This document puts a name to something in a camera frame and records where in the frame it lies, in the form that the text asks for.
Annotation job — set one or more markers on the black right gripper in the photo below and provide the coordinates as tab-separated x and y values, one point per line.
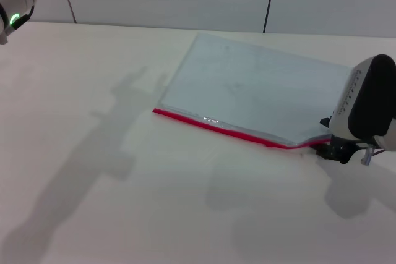
345	149

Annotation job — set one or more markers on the clear document bag red zipper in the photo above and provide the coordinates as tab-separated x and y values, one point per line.
247	84

